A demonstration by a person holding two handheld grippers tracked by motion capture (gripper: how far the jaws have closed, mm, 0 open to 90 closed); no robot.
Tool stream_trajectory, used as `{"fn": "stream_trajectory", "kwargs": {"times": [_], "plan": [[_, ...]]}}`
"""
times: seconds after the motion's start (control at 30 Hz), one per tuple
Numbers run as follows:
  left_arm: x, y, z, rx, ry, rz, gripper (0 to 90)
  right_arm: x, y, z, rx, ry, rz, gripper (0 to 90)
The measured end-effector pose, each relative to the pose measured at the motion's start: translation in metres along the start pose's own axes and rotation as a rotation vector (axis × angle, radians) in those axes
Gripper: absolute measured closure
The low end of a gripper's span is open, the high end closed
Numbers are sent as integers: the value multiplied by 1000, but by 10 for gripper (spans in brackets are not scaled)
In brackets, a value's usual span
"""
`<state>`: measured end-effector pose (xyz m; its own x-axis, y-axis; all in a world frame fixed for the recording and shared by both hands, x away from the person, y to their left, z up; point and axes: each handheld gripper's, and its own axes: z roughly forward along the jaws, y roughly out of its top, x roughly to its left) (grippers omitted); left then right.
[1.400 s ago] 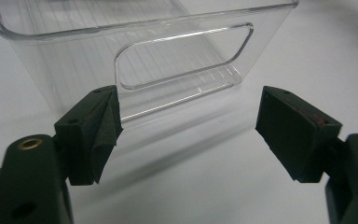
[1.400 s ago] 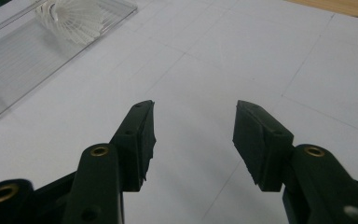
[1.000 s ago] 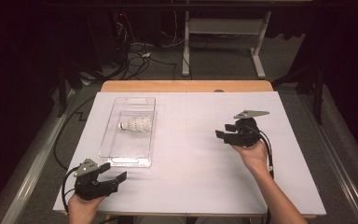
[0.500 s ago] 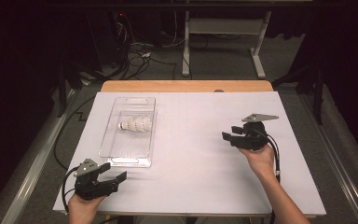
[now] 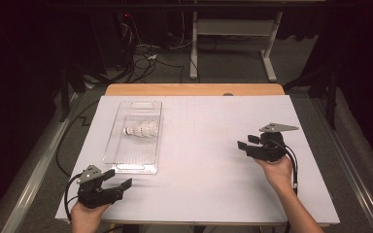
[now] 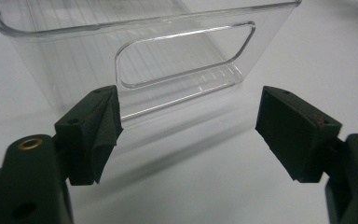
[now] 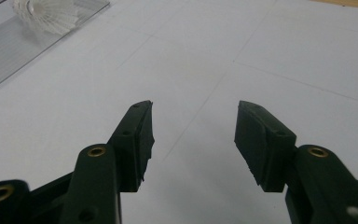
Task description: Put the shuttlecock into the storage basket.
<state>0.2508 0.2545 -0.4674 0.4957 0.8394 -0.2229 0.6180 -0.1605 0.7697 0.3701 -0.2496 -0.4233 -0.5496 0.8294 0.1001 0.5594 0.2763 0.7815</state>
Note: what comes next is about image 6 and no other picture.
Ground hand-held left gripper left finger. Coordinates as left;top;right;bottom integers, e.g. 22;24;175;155
54;85;124;187

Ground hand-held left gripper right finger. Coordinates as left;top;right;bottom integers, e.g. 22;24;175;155
255;86;343;184

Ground clear plastic bin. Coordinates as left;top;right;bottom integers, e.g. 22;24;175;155
0;0;303;123

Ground white paper sheet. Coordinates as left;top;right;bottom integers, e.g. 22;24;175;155
0;0;358;224

